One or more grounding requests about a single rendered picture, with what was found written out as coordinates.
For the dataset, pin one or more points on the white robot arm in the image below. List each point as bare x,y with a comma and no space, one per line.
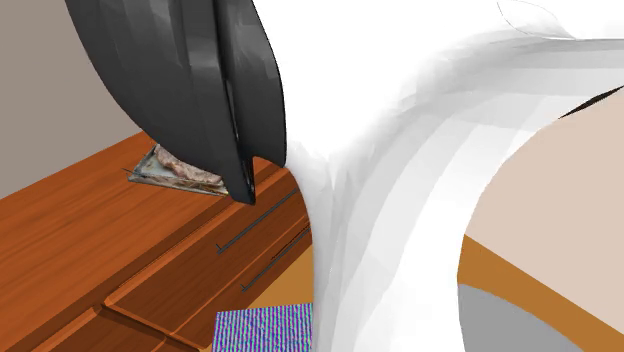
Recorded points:
390,146

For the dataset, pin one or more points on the purple striped patterned robot stand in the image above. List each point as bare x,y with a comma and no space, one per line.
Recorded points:
265,329

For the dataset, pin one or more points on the brown wooden chest of drawers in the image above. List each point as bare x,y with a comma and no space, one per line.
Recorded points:
97,234

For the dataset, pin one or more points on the metal tray with meat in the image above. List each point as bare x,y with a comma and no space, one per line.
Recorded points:
166,168

